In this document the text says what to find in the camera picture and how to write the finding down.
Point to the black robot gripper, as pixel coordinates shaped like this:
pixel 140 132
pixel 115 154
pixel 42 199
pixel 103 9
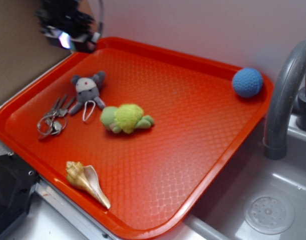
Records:
pixel 66 27

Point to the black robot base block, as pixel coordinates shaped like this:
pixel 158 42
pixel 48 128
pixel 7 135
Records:
pixel 17 185

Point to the blue textured ball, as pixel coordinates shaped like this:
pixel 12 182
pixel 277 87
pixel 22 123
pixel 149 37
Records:
pixel 247 82

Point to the brown cardboard panel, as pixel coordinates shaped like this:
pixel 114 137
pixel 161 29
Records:
pixel 25 54

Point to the silver key bunch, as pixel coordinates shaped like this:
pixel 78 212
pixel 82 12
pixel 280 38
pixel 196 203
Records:
pixel 54 121

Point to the green plush turtle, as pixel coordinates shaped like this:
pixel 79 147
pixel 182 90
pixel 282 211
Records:
pixel 125 118

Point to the orange plastic tray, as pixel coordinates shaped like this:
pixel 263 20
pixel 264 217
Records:
pixel 152 177

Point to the beige conch seashell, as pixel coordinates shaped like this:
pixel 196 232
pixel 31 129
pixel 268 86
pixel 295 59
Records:
pixel 85 178

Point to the grey toy faucet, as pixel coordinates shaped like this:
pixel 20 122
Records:
pixel 289 91

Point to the grey toy sink basin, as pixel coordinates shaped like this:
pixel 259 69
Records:
pixel 254 197

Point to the grey plush mouse keychain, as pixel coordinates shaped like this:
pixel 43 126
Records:
pixel 88 94

